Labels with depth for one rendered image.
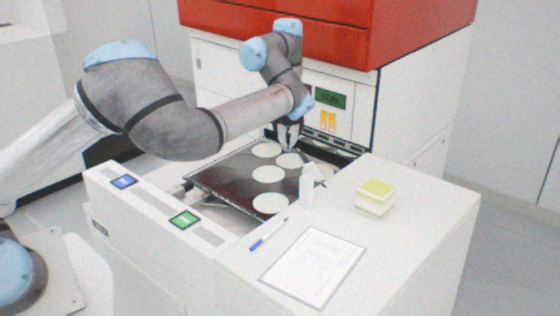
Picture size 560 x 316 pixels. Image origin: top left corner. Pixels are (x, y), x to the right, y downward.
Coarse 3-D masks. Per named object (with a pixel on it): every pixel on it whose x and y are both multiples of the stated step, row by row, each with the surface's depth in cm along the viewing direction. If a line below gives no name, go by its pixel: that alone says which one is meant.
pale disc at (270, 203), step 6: (258, 198) 128; (264, 198) 128; (270, 198) 128; (276, 198) 128; (282, 198) 128; (258, 204) 126; (264, 204) 126; (270, 204) 126; (276, 204) 126; (282, 204) 126; (288, 204) 126; (258, 210) 123; (264, 210) 123; (270, 210) 123; (276, 210) 123; (282, 210) 123
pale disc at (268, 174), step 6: (258, 168) 142; (264, 168) 142; (270, 168) 142; (276, 168) 142; (252, 174) 139; (258, 174) 139; (264, 174) 139; (270, 174) 139; (276, 174) 139; (282, 174) 139; (258, 180) 136; (264, 180) 136; (270, 180) 136; (276, 180) 136
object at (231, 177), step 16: (256, 144) 156; (224, 160) 147; (240, 160) 147; (256, 160) 147; (272, 160) 147; (320, 160) 146; (192, 176) 138; (208, 176) 138; (224, 176) 138; (240, 176) 138; (288, 176) 138; (224, 192) 131; (240, 192) 131; (256, 192) 131; (272, 192) 131; (288, 192) 131
